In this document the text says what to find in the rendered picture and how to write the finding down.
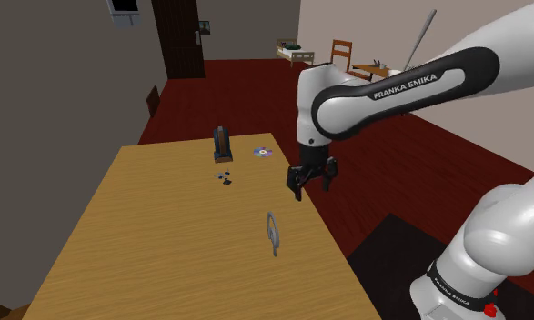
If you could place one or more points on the dark brown door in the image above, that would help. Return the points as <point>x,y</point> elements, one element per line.
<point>178,40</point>

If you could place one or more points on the small dark blue pieces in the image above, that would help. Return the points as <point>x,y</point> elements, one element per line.
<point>225,179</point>

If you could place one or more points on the dark brown wall box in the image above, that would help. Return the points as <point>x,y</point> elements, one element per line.
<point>153,101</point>

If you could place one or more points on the white framed window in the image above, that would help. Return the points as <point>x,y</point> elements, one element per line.
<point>124,11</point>

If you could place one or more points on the black robot stand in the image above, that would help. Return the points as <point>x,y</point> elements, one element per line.
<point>395,261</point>

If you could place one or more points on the brown wooden desk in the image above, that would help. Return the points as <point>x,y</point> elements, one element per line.
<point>370,69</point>

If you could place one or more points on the shiny compact disc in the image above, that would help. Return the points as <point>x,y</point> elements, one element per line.
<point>263,153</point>

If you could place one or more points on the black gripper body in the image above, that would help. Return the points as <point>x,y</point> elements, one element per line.
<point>314,156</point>

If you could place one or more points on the blue and brown holder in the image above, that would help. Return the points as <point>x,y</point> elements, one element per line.
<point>222,148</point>

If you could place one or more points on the brown wooden furniture corner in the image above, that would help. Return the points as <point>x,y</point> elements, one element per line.
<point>0,310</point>

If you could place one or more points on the light wooden table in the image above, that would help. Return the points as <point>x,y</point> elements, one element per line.
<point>160,239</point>

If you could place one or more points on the grey slanted rod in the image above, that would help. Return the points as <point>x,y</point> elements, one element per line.
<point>419,40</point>

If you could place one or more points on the small wall picture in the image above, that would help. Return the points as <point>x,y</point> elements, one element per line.
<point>204,27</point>

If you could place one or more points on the small wooden bed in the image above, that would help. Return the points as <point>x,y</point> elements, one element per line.
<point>295,54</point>

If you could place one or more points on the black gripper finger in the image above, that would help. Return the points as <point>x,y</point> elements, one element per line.
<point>296,180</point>
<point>330,172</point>

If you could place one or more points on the brown wooden chair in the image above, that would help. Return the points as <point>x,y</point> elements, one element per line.
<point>341,51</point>

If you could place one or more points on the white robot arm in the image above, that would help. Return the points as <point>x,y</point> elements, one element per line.
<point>382,95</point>

